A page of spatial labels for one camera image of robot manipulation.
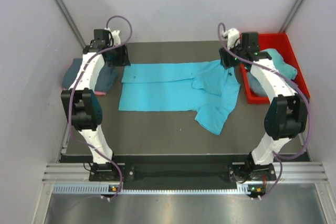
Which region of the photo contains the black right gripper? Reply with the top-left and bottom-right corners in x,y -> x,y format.
218,40 -> 245,71

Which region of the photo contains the bright blue t shirt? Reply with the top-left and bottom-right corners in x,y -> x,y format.
119,60 -> 240,135

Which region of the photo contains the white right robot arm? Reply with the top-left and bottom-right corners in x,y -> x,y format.
218,28 -> 308,183

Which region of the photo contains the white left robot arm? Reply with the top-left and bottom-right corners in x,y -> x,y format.
61,28 -> 130,182

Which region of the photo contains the red plastic bin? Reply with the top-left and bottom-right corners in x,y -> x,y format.
239,33 -> 310,104

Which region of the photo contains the turquoise t shirt in bin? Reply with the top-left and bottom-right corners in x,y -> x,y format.
264,48 -> 298,80

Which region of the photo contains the grey-blue t shirt in bin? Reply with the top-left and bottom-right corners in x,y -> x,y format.
247,73 -> 299,96

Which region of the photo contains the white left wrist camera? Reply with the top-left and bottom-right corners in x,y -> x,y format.
105,28 -> 121,47

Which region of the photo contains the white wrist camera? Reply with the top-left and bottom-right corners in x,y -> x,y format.
221,28 -> 240,49
105,28 -> 121,47

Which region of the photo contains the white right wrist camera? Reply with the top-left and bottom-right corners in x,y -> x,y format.
221,28 -> 240,49

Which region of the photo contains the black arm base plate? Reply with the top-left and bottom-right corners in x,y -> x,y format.
88,163 -> 277,190

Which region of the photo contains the aluminium frame rail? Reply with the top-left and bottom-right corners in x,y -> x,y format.
42,162 -> 328,184

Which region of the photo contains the grey slotted cable duct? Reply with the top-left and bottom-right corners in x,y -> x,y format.
52,184 -> 262,196

